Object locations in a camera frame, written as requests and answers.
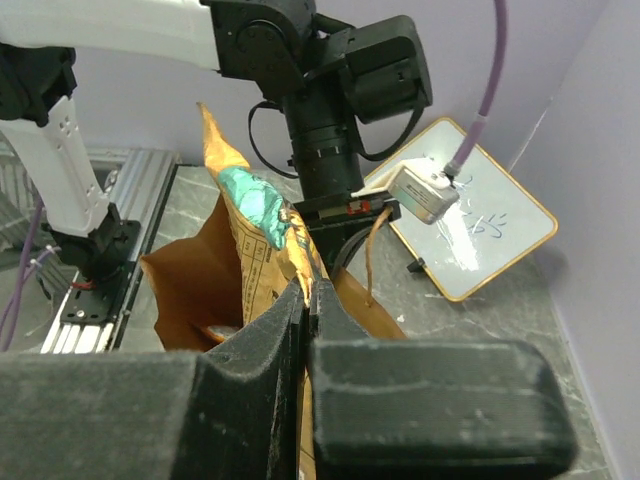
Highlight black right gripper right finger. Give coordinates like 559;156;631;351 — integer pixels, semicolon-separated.
308;280;578;479

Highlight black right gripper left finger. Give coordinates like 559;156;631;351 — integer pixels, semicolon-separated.
1;282;304;479

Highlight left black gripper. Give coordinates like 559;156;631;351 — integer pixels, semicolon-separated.
294;193;401;275

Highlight large gold brown snack bag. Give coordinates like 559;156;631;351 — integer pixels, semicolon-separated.
198;102;328;324

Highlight red brown paper bag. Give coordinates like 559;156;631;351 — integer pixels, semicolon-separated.
141;197;405;351

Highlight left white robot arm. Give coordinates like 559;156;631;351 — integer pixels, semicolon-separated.
1;1;433;282

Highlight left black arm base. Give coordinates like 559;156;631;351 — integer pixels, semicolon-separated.
45;203;141;326

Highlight yellow framed whiteboard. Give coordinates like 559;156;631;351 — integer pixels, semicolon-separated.
391;145;558;302

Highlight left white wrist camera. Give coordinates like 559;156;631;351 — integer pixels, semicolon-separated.
351;157;460;225

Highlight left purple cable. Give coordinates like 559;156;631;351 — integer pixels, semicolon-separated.
442;0;509;181

